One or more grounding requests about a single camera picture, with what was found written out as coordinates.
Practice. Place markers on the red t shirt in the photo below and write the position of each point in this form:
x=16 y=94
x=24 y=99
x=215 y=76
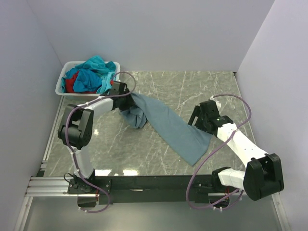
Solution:
x=69 y=84

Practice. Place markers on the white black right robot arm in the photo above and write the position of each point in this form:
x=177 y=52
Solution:
x=263 y=172

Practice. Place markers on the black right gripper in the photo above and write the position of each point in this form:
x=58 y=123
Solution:
x=197 y=112

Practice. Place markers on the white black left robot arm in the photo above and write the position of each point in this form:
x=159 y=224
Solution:
x=75 y=131

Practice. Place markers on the aluminium rail frame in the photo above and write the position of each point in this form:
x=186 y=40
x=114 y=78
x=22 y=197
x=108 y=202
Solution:
x=40 y=186

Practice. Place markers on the light cyan t shirt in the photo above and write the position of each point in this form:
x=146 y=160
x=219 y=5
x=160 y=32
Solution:
x=106 y=84

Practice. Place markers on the blue t shirt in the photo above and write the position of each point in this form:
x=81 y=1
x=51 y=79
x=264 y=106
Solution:
x=81 y=81

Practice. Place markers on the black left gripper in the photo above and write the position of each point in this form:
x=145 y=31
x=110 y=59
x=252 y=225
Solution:
x=130 y=103

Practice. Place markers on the white plastic laundry basket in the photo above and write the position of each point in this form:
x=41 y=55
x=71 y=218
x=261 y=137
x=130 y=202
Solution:
x=72 y=96

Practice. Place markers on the grey-blue t shirt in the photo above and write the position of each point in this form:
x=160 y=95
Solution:
x=187 y=141

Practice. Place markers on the teal t shirt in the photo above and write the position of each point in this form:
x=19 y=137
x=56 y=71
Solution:
x=97 y=65

